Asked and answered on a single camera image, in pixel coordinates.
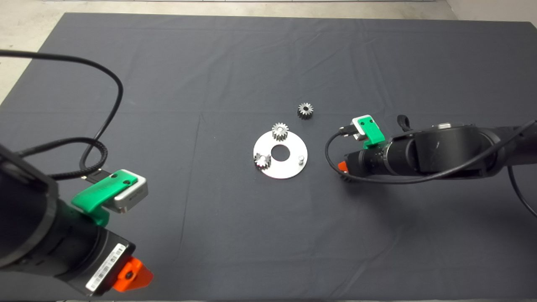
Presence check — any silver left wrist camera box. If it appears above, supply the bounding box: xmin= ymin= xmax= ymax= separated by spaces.
xmin=110 ymin=174 xmax=149 ymax=213

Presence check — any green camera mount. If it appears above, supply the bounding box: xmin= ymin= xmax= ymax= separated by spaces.
xmin=71 ymin=169 xmax=139 ymax=227
xmin=357 ymin=117 xmax=386 ymax=149

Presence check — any dark grey table cloth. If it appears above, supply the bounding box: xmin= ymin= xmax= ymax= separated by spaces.
xmin=0 ymin=13 xmax=537 ymax=301

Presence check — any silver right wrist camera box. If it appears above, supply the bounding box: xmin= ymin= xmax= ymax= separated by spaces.
xmin=352 ymin=115 xmax=374 ymax=141

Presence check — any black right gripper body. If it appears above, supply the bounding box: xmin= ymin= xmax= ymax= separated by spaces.
xmin=344 ymin=141 xmax=394 ymax=177

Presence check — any round metal plate with hole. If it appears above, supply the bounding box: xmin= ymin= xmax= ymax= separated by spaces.
xmin=253 ymin=130 xmax=308 ymax=180

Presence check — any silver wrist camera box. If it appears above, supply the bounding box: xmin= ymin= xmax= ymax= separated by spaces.
xmin=352 ymin=115 xmax=374 ymax=141
xmin=110 ymin=174 xmax=149 ymax=213

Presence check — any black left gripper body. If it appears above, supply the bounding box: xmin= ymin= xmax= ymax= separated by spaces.
xmin=23 ymin=201 xmax=136 ymax=297

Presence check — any green left camera mount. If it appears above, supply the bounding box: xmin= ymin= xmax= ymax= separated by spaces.
xmin=71 ymin=169 xmax=139 ymax=227

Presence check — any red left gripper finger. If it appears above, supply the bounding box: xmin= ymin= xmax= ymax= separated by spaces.
xmin=113 ymin=257 xmax=154 ymax=293

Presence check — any green right camera mount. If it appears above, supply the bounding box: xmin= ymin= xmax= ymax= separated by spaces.
xmin=357 ymin=117 xmax=386 ymax=149

